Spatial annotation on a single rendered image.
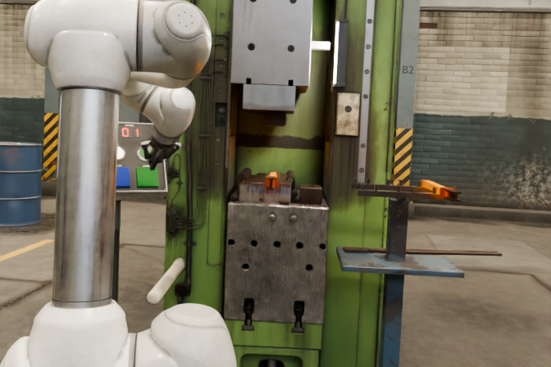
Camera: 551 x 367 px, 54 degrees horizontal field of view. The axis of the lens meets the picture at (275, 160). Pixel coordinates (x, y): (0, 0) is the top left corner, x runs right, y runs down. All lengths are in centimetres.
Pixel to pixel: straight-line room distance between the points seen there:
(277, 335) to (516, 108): 666
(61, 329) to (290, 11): 149
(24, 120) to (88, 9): 849
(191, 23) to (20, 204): 563
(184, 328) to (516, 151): 762
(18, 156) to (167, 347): 556
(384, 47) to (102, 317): 164
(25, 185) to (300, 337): 477
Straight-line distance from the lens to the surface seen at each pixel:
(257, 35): 211
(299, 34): 210
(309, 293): 211
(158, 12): 99
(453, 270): 192
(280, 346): 219
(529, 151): 843
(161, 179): 200
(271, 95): 208
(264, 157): 256
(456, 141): 818
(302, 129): 256
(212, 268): 231
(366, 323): 239
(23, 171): 646
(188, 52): 100
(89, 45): 99
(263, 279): 210
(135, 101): 156
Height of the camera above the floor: 121
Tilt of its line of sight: 4 degrees down
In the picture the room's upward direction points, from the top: 3 degrees clockwise
